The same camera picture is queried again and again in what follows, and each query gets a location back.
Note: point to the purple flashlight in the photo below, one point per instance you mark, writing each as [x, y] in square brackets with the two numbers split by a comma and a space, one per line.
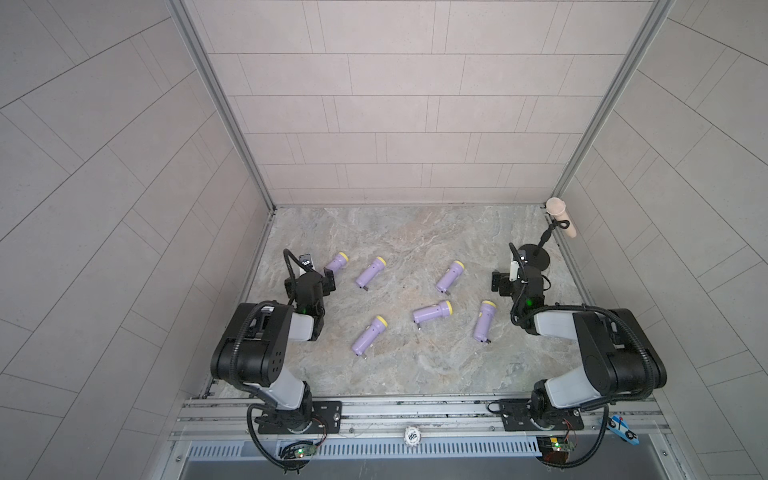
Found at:
[441, 309]
[369, 335]
[454, 271]
[376, 267]
[484, 320]
[339, 261]

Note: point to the black round stand base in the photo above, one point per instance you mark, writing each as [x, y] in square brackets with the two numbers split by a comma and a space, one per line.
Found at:
[535, 256]

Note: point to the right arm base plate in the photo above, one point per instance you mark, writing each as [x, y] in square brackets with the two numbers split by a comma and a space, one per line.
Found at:
[521, 415]

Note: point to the left circuit board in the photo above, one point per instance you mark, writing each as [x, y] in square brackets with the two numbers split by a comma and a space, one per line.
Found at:
[298, 451]

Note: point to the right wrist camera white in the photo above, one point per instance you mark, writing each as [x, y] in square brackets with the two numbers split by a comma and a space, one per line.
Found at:
[513, 270]

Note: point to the beige microphone on stand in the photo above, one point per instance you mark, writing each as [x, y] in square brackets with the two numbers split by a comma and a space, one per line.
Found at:
[556, 208]

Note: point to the circuit board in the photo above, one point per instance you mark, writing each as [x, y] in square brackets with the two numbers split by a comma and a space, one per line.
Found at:
[298, 451]
[555, 450]

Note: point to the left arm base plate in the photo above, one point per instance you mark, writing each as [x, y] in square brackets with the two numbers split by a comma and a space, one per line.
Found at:
[321, 417]

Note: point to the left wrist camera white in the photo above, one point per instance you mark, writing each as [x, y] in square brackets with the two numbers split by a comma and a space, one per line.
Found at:
[305, 262]

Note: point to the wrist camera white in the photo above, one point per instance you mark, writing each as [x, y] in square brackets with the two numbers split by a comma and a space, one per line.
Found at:
[305, 262]
[513, 270]

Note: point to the right circuit board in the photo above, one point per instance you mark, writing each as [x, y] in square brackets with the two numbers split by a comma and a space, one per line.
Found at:
[555, 450]

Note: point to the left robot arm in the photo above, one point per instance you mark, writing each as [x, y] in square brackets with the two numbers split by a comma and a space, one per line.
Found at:
[251, 353]

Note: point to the blue tag sticker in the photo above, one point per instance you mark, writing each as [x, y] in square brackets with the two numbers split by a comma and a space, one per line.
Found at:
[617, 426]

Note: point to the aluminium rail frame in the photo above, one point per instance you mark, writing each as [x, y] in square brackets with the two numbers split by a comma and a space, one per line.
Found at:
[360, 417]

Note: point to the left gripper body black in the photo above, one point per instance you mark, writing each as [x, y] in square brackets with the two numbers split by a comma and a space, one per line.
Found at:
[323, 286]

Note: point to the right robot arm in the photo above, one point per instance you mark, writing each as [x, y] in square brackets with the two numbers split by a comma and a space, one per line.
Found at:
[618, 361]

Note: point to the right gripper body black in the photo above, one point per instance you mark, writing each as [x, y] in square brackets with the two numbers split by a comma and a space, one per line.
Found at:
[507, 288]

